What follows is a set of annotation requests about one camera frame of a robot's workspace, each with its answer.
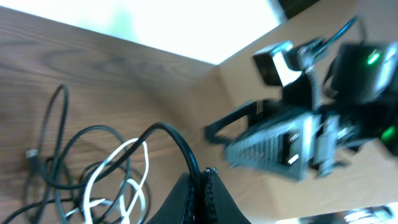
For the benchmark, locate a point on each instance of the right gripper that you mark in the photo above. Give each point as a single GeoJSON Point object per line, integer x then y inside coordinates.
{"type": "Point", "coordinates": [284, 148]}

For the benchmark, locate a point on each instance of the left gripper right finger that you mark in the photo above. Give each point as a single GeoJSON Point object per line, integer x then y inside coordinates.
{"type": "Point", "coordinates": [219, 206]}

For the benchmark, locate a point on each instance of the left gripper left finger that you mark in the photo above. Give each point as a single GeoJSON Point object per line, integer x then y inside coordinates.
{"type": "Point", "coordinates": [179, 206]}

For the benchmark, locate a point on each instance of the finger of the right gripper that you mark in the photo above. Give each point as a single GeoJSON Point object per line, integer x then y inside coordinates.
{"type": "Point", "coordinates": [256, 111]}

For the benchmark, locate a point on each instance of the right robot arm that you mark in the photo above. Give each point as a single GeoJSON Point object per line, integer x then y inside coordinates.
{"type": "Point", "coordinates": [356, 103]}

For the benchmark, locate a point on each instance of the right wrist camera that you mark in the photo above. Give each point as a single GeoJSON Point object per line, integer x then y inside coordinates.
{"type": "Point", "coordinates": [274, 66]}

